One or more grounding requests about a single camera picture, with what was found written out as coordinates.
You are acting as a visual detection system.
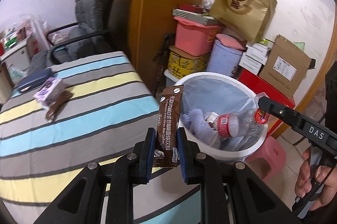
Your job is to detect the yellow patterned box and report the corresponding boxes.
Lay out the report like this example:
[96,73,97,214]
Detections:
[167,46,211,79]

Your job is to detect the red lid jelly cup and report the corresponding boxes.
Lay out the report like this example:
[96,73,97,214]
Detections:
[251,92,274,126]

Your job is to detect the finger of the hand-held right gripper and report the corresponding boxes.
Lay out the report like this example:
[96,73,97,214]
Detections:
[257,96,306,135]

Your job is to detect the lavender bucket with pink lid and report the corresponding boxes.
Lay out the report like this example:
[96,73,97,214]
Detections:
[207,34,246,77]

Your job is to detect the pink plastic stool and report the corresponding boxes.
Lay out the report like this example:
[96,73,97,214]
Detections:
[245,136,287,181]

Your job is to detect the gold paper bag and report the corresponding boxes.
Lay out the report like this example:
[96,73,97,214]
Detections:
[209,0,277,43]

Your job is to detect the grey tray stack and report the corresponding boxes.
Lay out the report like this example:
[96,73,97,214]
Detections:
[172,8,220,25]

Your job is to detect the striped tablecloth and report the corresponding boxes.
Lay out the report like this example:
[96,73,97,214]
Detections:
[0,51,227,224]

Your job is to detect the brown coffee sachet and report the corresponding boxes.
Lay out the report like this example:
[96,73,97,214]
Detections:
[45,92,73,123]
[154,86,184,168]

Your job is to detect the white trash bin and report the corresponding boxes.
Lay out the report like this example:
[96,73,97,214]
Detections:
[172,72,269,164]

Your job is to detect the white nightstand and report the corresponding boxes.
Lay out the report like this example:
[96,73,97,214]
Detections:
[0,38,31,77]

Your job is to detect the pink plastic bin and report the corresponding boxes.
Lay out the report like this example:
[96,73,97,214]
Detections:
[174,17,224,56]

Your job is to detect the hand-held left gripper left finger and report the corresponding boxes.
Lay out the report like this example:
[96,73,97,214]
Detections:
[34,128,158,224]

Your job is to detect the red basket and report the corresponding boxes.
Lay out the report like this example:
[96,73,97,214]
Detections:
[178,4,211,14]

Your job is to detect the black folded tripod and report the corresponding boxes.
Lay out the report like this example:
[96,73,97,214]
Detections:
[153,33,176,91]

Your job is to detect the stack of white boxes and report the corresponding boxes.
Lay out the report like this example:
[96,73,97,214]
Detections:
[238,53,267,74]

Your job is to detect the clear bottle with red label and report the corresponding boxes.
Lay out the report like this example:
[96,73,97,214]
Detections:
[212,107,264,139]

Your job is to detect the green and white box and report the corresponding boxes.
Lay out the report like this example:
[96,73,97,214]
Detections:
[4,34,19,48]

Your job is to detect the dark blue glasses case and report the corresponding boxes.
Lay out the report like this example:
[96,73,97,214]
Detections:
[16,68,52,93]

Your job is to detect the person's right hand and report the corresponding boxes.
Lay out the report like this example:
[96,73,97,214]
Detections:
[294,146,337,199]

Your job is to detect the grey office chair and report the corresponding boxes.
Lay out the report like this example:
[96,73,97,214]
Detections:
[28,0,111,77]

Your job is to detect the small purple box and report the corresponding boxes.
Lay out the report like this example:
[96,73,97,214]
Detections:
[33,77,66,109]

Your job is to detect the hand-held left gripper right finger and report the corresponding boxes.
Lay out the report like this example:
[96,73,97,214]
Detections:
[176,127,301,224]

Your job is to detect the brown cardboard box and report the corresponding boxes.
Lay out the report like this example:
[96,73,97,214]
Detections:
[258,34,316,99]

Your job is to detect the white plastic bag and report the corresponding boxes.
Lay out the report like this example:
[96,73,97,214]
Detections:
[25,15,50,56]

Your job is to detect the white flat box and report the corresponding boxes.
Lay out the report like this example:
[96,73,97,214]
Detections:
[246,42,272,56]

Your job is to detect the red box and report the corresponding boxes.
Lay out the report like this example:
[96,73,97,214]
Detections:
[237,66,295,139]

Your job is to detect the wooden wardrobe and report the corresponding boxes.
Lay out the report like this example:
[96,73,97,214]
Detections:
[99,0,218,95]

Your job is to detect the lavender fluffy cloth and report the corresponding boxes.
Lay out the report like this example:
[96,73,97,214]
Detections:
[183,108,214,144]

